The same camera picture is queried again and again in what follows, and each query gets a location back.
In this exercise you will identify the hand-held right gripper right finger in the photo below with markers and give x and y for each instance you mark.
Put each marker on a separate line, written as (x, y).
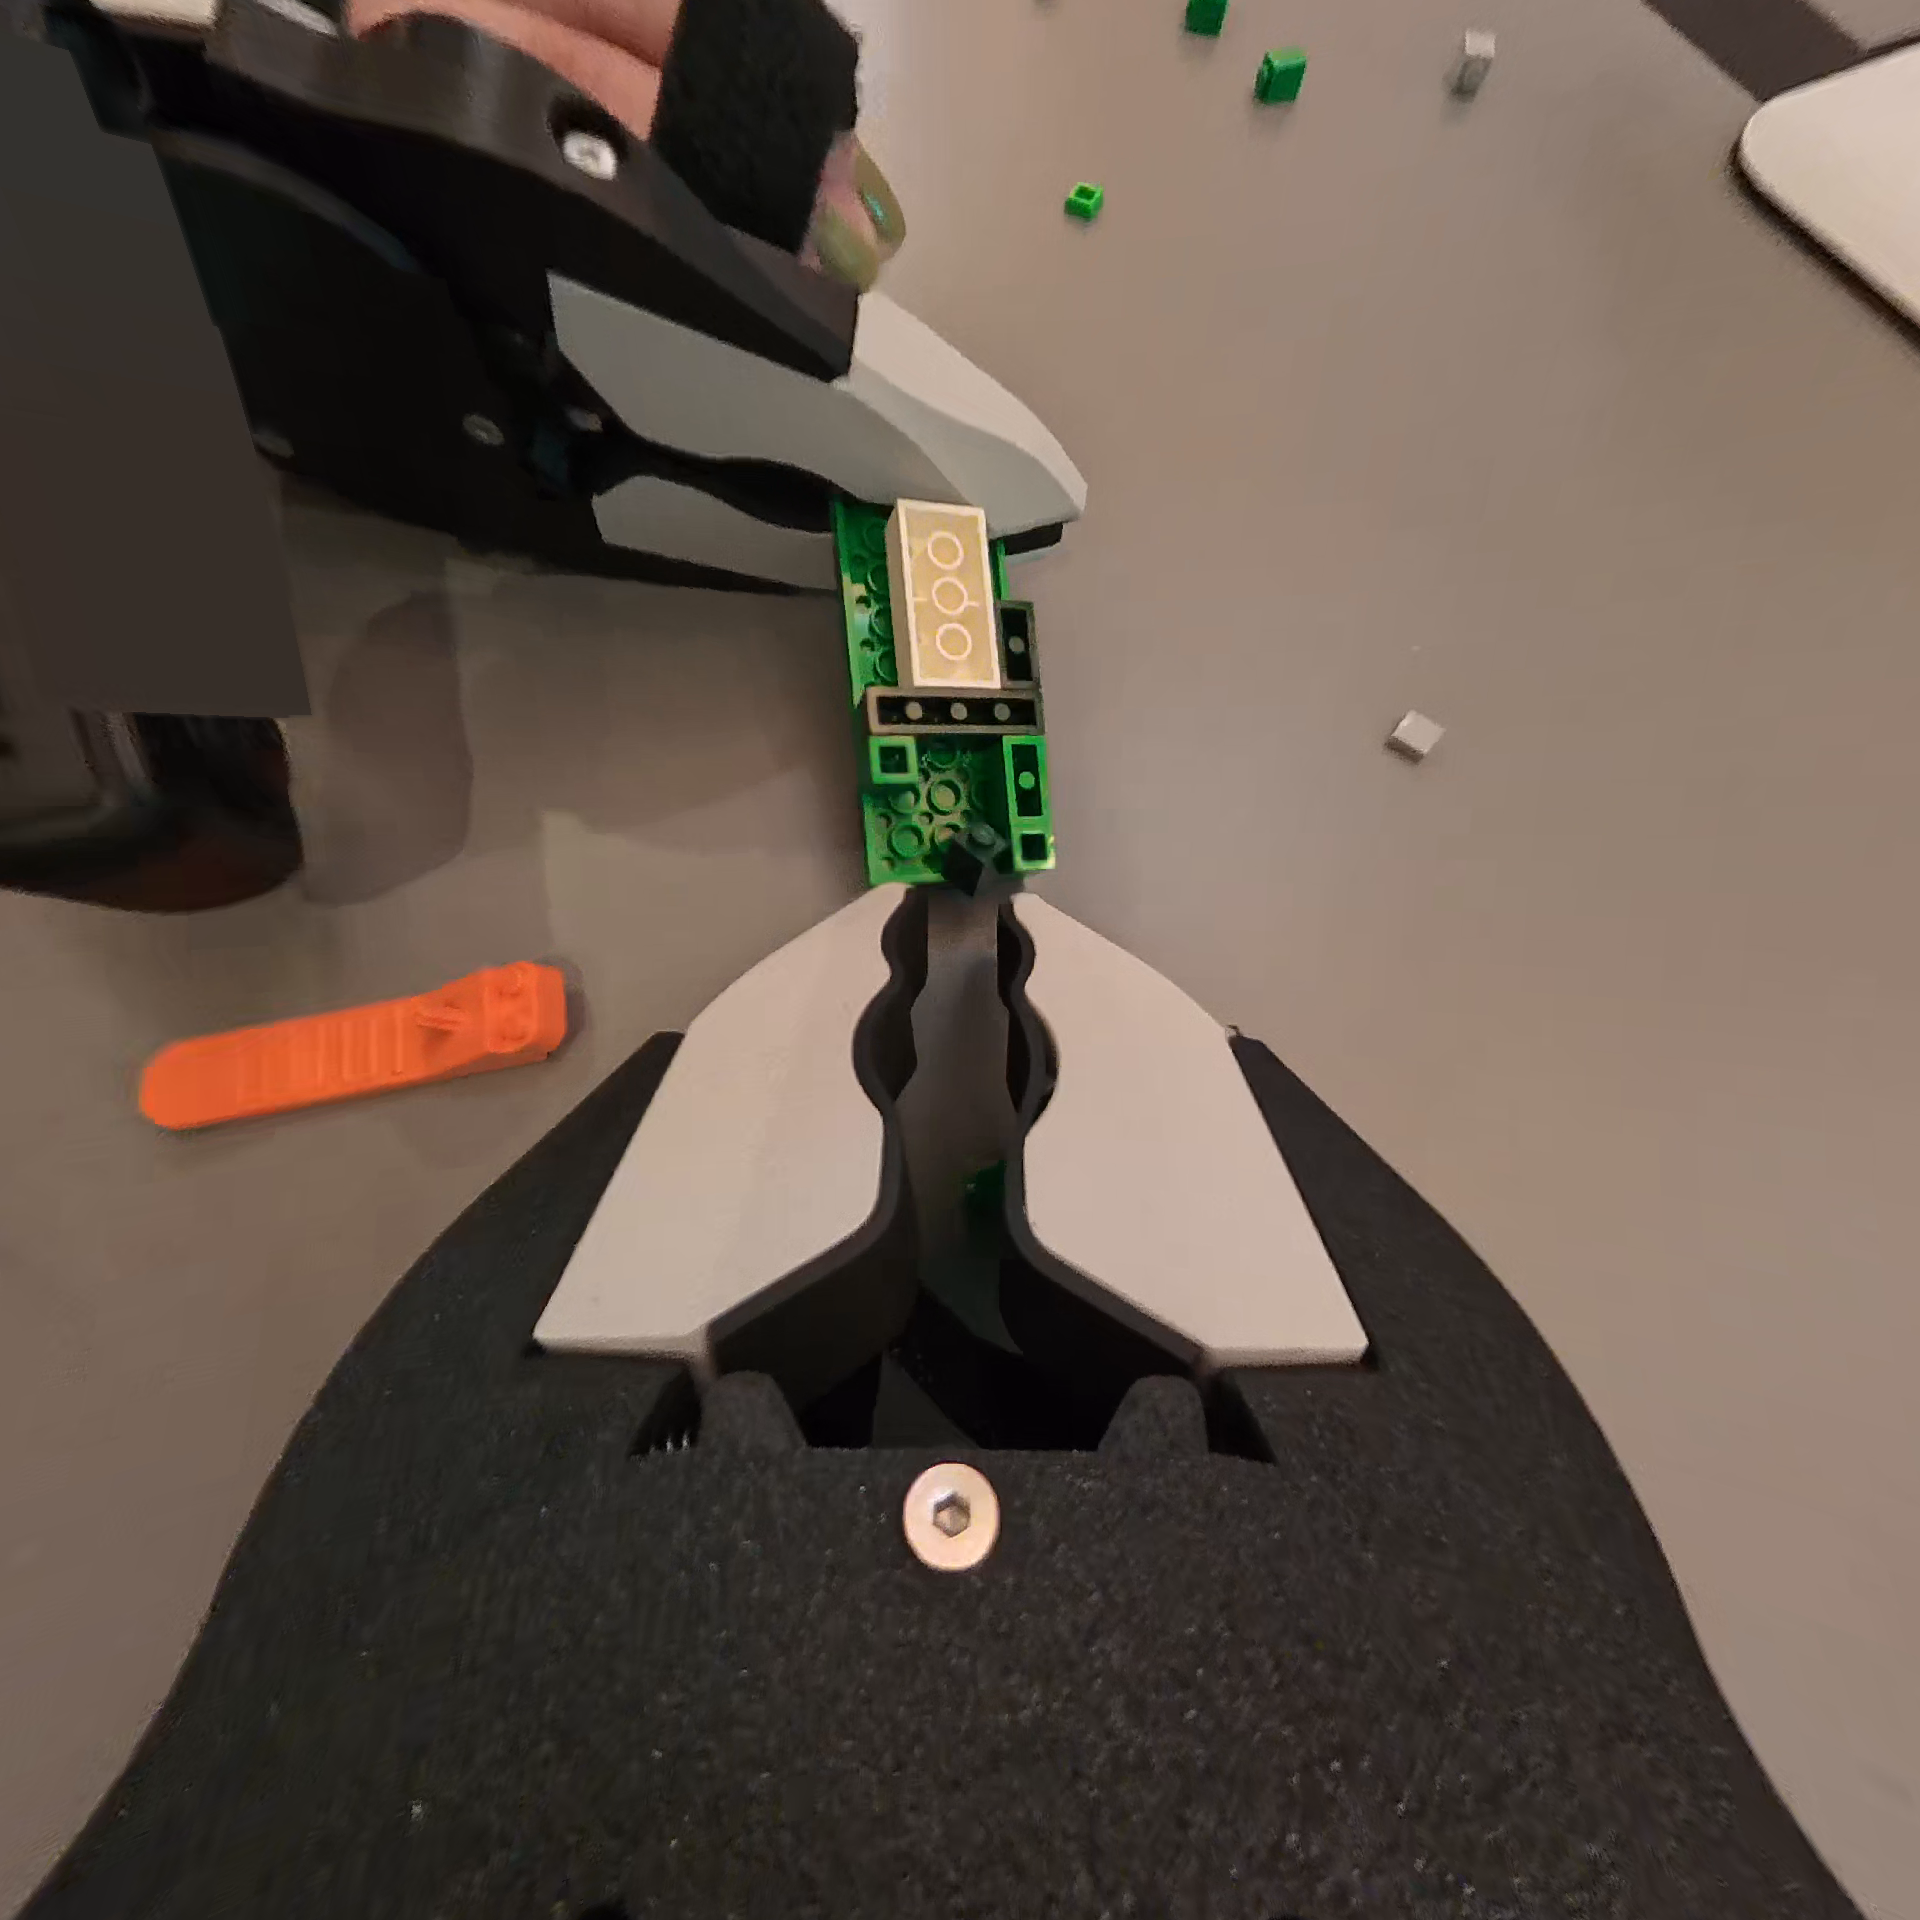
(1171, 1184)

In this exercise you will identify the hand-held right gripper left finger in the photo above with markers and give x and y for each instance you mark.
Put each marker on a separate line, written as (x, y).
(734, 1184)

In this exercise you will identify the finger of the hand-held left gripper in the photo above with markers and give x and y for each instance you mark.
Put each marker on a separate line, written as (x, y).
(930, 434)
(704, 523)

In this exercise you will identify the green brick assembly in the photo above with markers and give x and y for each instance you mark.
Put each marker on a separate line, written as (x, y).
(930, 809)

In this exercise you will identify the person's left hand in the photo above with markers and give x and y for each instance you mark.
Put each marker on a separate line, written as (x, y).
(493, 36)

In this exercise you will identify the black flat panel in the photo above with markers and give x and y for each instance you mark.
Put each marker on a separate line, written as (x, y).
(120, 450)

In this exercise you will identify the orange brick separator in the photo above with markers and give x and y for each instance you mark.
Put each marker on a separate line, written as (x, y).
(330, 1058)

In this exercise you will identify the grey small brick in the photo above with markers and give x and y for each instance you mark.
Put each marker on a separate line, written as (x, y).
(1416, 735)

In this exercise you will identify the black round foot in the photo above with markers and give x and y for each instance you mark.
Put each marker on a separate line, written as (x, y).
(149, 818)

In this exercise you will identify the grey-topped small brick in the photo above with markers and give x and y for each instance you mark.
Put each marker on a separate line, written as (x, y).
(1473, 62)

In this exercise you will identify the white rounded base plate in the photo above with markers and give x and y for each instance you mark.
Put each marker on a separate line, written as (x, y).
(1852, 164)

